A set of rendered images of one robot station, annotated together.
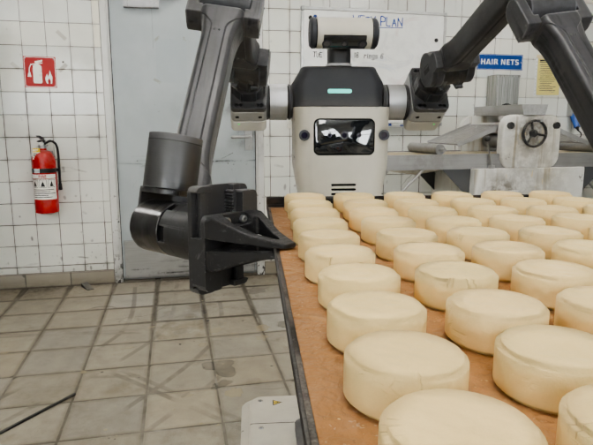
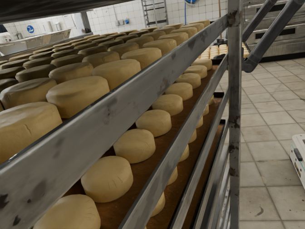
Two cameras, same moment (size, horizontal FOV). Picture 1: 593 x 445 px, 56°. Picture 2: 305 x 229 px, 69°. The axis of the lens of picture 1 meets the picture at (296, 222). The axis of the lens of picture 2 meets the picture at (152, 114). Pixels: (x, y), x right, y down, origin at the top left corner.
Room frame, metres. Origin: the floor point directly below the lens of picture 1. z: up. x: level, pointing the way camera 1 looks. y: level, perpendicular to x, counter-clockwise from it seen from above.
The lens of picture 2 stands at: (0.66, -1.70, 1.38)
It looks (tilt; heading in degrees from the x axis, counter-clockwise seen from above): 26 degrees down; 114
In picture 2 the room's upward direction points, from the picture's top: 10 degrees counter-clockwise
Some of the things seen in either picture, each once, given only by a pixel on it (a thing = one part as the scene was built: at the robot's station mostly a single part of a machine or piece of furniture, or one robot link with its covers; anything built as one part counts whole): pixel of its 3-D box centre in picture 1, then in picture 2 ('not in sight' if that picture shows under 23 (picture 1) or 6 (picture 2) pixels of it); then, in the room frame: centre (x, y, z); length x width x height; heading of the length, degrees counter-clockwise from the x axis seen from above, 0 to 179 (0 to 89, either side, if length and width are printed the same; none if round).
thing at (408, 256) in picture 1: (428, 261); not in sight; (0.39, -0.10, 1.04); 0.05 x 0.05 x 0.02
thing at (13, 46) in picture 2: not in sight; (39, 45); (-0.80, -0.31, 1.25); 0.56 x 0.29 x 0.14; 96
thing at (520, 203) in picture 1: (522, 207); not in sight; (0.63, -0.26, 1.04); 0.05 x 0.05 x 0.02
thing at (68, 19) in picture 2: not in sight; (69, 22); (-3.28, 3.22, 1.37); 0.27 x 0.02 x 0.40; 12
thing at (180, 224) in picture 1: (202, 233); (222, 45); (0.54, 0.09, 1.03); 0.07 x 0.07 x 0.10; 49
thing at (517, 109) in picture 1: (507, 110); not in sight; (3.87, -1.45, 1.23); 0.58 x 0.19 x 0.07; 12
